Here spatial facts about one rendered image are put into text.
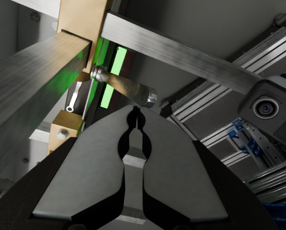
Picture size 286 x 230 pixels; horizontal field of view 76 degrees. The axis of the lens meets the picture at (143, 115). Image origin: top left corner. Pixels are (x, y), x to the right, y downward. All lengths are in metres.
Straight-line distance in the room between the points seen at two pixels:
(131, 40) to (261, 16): 1.08
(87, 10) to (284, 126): 0.24
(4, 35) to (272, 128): 0.53
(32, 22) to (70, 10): 0.31
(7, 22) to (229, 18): 1.01
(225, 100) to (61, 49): 1.01
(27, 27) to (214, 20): 0.91
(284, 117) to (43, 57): 0.23
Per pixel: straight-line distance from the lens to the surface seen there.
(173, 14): 1.13
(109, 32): 0.26
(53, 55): 0.19
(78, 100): 0.50
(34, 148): 0.79
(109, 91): 0.46
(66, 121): 0.39
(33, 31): 0.57
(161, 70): 1.19
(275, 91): 0.22
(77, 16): 0.26
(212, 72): 0.29
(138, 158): 0.42
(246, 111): 0.23
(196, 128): 1.19
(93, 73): 0.29
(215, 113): 1.16
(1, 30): 0.53
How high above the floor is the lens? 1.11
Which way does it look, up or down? 57 degrees down
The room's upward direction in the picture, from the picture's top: 180 degrees counter-clockwise
